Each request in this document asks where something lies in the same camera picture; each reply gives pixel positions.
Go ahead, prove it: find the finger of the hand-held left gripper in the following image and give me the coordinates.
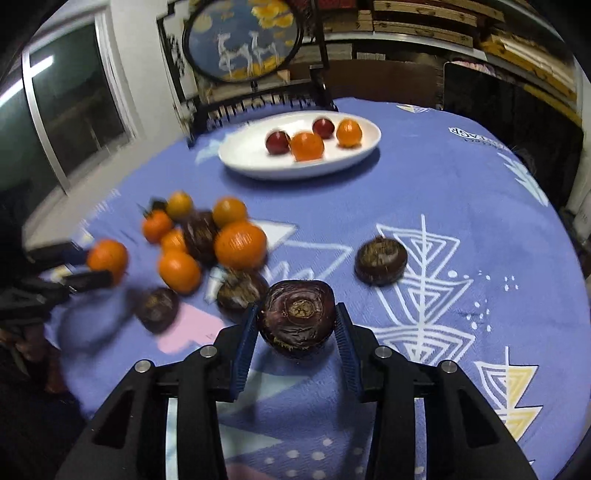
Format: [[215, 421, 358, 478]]
[[0, 270, 115, 320], [25, 241, 93, 267]]

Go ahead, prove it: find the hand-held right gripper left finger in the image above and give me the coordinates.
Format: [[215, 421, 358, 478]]
[[55, 302, 259, 480]]

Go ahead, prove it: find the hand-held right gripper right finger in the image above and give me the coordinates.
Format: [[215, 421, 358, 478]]
[[333, 302, 539, 480]]

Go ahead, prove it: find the large orange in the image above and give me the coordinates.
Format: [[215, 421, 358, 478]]
[[213, 220, 269, 271], [86, 239, 129, 283], [290, 131, 325, 162], [158, 250, 202, 295]]

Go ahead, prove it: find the dark brown water chestnut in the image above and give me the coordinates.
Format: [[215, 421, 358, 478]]
[[216, 270, 269, 323], [137, 287, 181, 333], [256, 279, 336, 359], [355, 236, 408, 287], [181, 211, 219, 267]]

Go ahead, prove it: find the white oval plate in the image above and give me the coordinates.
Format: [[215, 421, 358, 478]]
[[218, 111, 382, 181]]

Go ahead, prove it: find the small orange tangerine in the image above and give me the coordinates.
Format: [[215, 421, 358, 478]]
[[212, 197, 249, 228], [336, 118, 362, 148], [165, 191, 195, 219], [141, 210, 174, 244], [160, 229, 189, 254]]

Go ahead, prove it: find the blue printed tablecloth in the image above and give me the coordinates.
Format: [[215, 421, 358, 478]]
[[55, 95, 588, 480]]

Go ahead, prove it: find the round deer painting screen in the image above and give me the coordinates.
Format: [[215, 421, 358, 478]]
[[156, 0, 341, 149]]

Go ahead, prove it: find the wooden shelving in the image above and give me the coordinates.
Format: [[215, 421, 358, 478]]
[[318, 0, 583, 125]]

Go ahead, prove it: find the aluminium frame window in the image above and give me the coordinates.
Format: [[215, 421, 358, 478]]
[[0, 9, 139, 197]]

